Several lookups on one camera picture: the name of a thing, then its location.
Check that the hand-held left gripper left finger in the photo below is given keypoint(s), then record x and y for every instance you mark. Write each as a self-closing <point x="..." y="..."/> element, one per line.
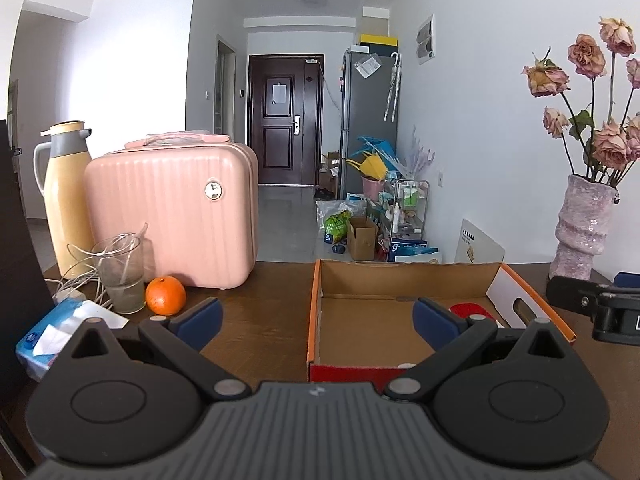
<point x="197" y="322"/>

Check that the blue tissue pack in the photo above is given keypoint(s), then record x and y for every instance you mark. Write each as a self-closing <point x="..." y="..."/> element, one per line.
<point x="35" y="345"/>

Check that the small dark blue object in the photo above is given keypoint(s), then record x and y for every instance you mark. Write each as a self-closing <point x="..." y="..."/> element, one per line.
<point x="339" y="249"/>

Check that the pink textured vase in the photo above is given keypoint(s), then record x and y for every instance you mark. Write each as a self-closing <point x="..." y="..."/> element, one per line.
<point x="582" y="225"/>

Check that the clear plastic bag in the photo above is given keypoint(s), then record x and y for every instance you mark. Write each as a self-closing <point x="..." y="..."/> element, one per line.
<point x="327" y="207"/>

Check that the bunch of dried pink roses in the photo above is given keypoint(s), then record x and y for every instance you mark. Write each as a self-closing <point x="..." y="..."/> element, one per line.
<point x="610" y="145"/>

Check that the white paper notice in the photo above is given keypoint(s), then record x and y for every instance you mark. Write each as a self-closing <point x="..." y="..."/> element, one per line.
<point x="280" y="91"/>

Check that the clear document pouch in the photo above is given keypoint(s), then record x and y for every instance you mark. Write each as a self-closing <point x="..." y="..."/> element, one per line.
<point x="368" y="66"/>

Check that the orange-rimmed cardboard box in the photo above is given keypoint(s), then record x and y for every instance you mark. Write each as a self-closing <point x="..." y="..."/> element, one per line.
<point x="370" y="320"/>

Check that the small open cardboard box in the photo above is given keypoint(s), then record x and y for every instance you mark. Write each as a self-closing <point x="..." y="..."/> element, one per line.
<point x="361" y="242"/>

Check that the yellow flat box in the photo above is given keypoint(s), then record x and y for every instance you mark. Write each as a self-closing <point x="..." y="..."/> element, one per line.
<point x="378" y="39"/>

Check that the blue paper towel pack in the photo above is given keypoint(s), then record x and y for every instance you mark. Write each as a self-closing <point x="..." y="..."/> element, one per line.
<point x="406" y="247"/>

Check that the yellow thermos jug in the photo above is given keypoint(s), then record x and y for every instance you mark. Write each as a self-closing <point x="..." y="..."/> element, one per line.
<point x="65" y="195"/>

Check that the grey refrigerator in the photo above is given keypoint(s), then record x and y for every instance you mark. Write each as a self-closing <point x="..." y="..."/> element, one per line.
<point x="367" y="120"/>

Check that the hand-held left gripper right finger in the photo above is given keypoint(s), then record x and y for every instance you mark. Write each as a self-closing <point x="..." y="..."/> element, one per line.
<point x="432" y="322"/>

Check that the green plastic bag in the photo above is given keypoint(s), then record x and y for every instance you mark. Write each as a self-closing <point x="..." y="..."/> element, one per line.
<point x="336" y="227"/>

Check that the lilac dried grass bunch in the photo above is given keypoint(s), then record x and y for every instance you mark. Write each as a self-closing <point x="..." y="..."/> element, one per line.
<point x="419" y="157"/>

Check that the yellow plastic object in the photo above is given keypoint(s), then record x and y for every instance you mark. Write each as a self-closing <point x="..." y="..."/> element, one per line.
<point x="372" y="166"/>

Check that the white power adapter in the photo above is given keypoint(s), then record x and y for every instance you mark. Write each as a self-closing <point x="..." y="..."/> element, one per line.
<point x="70" y="294"/>

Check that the white printed board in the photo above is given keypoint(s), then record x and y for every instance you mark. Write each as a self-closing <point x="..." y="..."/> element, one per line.
<point x="477" y="245"/>

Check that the blue plastic object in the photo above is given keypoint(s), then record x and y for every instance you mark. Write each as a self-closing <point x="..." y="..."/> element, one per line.
<point x="377" y="145"/>

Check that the white printed carton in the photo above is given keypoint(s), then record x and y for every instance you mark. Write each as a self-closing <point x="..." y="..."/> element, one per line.
<point x="425" y="258"/>

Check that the dark brown entrance door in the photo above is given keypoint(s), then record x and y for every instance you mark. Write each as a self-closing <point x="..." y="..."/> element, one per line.
<point x="280" y="150"/>

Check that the clear drinking straw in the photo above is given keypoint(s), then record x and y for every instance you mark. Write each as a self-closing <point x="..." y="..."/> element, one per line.
<point x="136" y="247"/>

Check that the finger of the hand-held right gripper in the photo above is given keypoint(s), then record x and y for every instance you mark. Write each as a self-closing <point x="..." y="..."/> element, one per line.
<point x="628" y="279"/>
<point x="570" y="292"/>

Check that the pink ribbed suitcase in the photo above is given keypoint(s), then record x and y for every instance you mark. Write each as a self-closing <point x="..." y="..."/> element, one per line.
<point x="165" y="210"/>

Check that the distant brown cardboard box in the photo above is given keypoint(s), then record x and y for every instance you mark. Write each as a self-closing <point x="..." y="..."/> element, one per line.
<point x="330" y="165"/>

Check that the white folded umbrella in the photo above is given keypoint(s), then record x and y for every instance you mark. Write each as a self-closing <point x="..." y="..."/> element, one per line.
<point x="392" y="90"/>

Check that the clear drinking glass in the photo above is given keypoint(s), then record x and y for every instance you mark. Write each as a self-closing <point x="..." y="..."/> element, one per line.
<point x="120" y="285"/>

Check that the orange fruit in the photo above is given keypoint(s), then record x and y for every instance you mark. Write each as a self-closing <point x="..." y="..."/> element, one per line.
<point x="165" y="296"/>

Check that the pink plastic bucket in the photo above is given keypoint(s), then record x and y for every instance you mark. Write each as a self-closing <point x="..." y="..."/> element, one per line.
<point x="372" y="189"/>

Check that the grey interior door frame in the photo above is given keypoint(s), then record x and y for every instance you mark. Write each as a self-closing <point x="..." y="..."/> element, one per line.
<point x="225" y="85"/>

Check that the white wall panel box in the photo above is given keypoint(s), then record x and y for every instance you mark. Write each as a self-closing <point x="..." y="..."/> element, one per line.
<point x="426" y="40"/>

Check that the red lid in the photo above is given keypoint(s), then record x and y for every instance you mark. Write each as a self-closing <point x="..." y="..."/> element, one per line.
<point x="467" y="310"/>

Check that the dark shoes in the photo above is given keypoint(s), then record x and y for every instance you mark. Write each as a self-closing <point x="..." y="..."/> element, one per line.
<point x="325" y="192"/>

